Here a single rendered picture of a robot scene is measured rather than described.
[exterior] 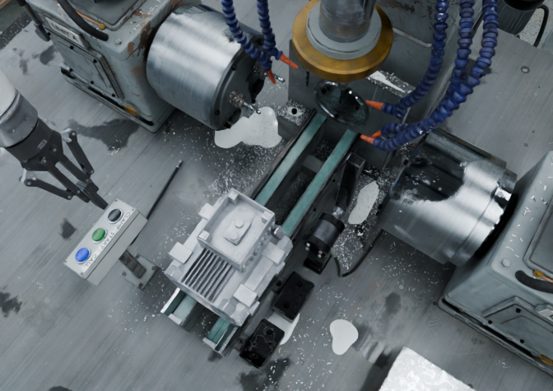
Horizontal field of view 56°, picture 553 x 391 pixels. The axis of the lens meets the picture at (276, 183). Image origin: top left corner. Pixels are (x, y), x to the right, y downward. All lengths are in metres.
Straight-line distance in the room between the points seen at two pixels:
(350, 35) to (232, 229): 0.41
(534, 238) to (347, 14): 0.53
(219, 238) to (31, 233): 0.62
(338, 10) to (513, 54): 0.95
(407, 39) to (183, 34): 0.49
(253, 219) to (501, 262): 0.46
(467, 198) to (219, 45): 0.60
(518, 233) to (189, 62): 0.75
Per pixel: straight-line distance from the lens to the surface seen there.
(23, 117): 0.92
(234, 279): 1.03
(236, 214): 1.04
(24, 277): 1.47
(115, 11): 1.27
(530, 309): 1.11
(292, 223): 1.23
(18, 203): 1.54
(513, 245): 1.05
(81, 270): 1.12
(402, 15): 1.17
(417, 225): 1.08
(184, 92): 1.20
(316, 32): 0.94
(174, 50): 1.20
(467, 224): 1.06
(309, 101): 1.35
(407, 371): 1.20
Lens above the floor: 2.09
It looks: 67 degrees down
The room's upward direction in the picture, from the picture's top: 1 degrees counter-clockwise
